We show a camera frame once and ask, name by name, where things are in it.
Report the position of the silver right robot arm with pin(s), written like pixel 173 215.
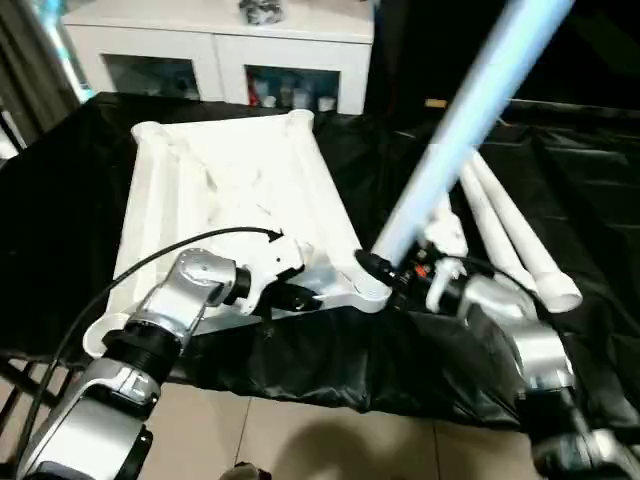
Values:
pixel 540 345

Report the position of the small white jar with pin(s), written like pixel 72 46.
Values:
pixel 326 104

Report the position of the small yellow label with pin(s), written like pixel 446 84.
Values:
pixel 435 102

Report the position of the dark brown round object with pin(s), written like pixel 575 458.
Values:
pixel 252 472

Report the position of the red white bottle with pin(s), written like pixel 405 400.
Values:
pixel 256 92

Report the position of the black horizontal bar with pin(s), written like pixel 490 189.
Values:
pixel 575 112

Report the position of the black glossy mat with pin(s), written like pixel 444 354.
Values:
pixel 60 200

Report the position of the white glass-door cabinet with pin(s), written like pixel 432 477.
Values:
pixel 225 45

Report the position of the dark object on cabinet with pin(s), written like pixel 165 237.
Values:
pixel 260 11

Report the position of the black backdrop cloth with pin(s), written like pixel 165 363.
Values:
pixel 600 50

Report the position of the pale blue white pole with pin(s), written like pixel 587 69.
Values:
pixel 70 60

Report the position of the grey brown curtain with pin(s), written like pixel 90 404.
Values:
pixel 20 75

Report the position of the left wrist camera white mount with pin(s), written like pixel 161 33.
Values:
pixel 280 255

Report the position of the black metal table frame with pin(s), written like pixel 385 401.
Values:
pixel 35 380

